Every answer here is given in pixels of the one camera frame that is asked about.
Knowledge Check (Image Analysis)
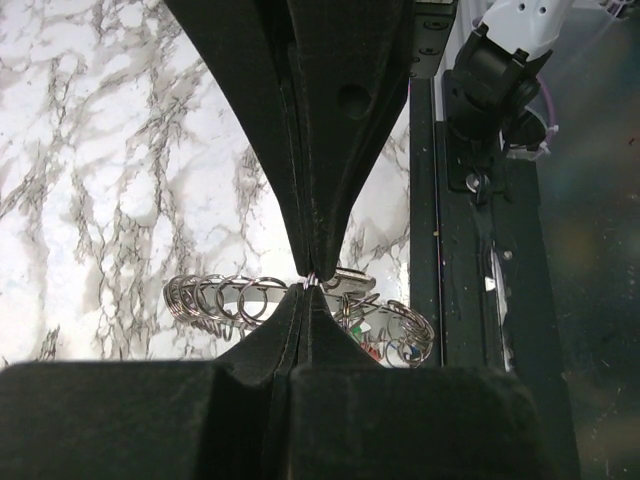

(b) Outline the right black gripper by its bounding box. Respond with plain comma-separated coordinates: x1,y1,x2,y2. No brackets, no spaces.
288,0,458,278

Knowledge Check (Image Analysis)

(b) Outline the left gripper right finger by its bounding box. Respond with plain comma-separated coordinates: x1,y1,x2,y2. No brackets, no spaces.
279,285,581,480

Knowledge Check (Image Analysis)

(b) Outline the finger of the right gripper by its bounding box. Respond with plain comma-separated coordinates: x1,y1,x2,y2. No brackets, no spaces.
166,0,313,275

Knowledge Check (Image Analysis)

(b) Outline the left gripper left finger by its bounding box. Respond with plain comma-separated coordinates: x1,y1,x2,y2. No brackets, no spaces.
1,307,301,479

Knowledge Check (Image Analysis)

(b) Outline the key with green tag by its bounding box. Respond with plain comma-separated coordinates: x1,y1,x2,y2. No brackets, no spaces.
350,319,371,339

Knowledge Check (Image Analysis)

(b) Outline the round metal keyring disc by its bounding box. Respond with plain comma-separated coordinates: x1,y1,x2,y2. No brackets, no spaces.
162,273,436,368

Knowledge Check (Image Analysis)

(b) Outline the key with black tag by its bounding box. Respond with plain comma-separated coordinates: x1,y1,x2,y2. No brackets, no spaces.
323,267,376,296

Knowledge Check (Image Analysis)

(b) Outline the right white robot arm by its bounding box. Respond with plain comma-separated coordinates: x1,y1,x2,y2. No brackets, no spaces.
168,1,570,280

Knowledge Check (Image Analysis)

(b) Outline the key with red tag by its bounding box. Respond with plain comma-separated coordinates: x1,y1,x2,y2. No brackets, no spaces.
360,342,384,363

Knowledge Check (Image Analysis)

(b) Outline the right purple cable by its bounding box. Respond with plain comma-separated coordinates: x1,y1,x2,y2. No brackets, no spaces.
529,79,561,161

